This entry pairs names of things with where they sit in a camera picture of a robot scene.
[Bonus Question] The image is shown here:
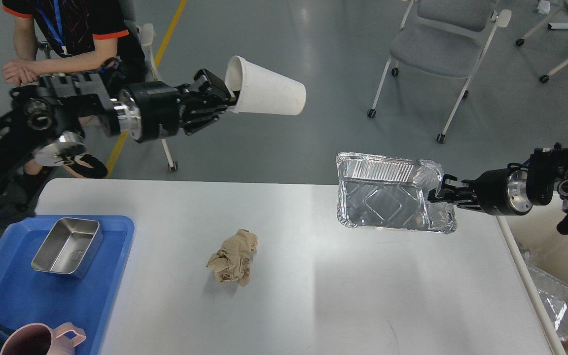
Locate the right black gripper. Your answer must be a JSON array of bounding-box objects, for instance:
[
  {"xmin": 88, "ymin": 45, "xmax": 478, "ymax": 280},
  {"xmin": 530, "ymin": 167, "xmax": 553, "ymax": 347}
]
[{"xmin": 427, "ymin": 168, "xmax": 533, "ymax": 215}]

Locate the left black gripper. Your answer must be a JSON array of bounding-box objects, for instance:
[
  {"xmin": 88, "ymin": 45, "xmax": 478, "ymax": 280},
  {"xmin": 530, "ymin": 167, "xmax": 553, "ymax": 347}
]
[{"xmin": 115, "ymin": 68, "xmax": 238, "ymax": 143}]

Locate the white paper cup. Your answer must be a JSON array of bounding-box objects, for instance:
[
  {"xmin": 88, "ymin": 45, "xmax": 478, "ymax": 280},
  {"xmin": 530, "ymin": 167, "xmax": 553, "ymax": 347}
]
[{"xmin": 224, "ymin": 56, "xmax": 307, "ymax": 115}]

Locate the aluminium foil tray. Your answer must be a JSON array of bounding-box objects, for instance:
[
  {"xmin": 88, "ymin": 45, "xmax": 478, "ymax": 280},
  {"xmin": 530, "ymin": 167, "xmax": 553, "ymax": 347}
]
[{"xmin": 336, "ymin": 152, "xmax": 457, "ymax": 234}]

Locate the stainless steel rectangular tray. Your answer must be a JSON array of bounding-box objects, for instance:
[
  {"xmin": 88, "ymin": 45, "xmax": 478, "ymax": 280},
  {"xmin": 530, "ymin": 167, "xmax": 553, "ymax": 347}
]
[{"xmin": 30, "ymin": 217, "xmax": 104, "ymax": 279}]

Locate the pink plastic mug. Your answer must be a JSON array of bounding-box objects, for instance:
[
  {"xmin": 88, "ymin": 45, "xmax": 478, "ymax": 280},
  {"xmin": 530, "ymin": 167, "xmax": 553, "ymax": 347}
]
[{"xmin": 0, "ymin": 322, "xmax": 87, "ymax": 355}]

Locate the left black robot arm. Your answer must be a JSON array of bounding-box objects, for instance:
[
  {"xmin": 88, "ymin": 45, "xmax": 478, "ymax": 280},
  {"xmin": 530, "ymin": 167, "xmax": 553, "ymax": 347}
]
[{"xmin": 0, "ymin": 68, "xmax": 241, "ymax": 214}]

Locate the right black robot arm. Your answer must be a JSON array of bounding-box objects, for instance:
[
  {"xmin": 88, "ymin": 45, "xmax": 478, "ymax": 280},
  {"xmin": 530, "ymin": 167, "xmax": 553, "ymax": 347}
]
[{"xmin": 427, "ymin": 143, "xmax": 568, "ymax": 235}]

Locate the white chair under person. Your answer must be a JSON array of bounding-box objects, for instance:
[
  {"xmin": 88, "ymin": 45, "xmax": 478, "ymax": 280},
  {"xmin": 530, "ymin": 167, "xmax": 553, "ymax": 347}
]
[{"xmin": 37, "ymin": 0, "xmax": 179, "ymax": 172}]

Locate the white plastic bin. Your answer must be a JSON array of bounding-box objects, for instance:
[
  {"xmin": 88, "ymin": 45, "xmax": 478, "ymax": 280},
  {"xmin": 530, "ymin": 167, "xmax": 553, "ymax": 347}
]
[{"xmin": 497, "ymin": 206, "xmax": 568, "ymax": 355}]

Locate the foil tray in bin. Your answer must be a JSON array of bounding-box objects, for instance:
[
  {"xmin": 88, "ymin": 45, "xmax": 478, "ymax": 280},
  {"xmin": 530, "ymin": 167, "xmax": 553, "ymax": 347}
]
[{"xmin": 516, "ymin": 242, "xmax": 568, "ymax": 342}]

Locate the seated person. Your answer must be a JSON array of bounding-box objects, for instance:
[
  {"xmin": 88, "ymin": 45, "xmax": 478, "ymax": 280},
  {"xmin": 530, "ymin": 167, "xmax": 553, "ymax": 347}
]
[{"xmin": 1, "ymin": 0, "xmax": 146, "ymax": 179}]

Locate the crumpled brown paper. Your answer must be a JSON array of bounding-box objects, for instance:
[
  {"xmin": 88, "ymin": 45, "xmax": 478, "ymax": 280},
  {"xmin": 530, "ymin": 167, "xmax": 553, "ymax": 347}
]
[{"xmin": 207, "ymin": 229, "xmax": 258, "ymax": 287}]

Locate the blue plastic tray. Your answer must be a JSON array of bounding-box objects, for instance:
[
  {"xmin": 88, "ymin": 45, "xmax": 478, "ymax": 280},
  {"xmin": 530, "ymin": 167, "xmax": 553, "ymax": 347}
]
[{"xmin": 0, "ymin": 215, "xmax": 135, "ymax": 355}]

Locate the grey chair white frame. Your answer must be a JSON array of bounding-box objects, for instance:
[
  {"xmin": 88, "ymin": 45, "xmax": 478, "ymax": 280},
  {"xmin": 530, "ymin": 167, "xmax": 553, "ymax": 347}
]
[{"xmin": 366, "ymin": 0, "xmax": 512, "ymax": 143}]

